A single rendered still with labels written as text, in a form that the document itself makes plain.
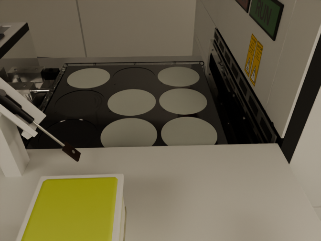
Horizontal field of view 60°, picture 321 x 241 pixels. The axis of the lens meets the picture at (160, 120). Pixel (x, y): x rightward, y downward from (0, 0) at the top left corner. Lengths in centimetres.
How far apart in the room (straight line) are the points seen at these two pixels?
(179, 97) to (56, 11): 212
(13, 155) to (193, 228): 22
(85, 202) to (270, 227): 19
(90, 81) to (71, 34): 197
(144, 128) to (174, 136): 6
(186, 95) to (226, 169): 28
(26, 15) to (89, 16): 56
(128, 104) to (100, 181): 34
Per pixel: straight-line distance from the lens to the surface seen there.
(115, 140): 49
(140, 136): 50
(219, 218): 31
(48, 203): 25
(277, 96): 42
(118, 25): 245
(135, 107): 57
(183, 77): 68
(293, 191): 36
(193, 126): 52
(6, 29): 91
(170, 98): 60
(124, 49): 252
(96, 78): 69
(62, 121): 56
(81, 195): 25
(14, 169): 37
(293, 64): 38
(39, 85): 74
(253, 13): 51
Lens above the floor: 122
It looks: 37 degrees down
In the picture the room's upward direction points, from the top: straight up
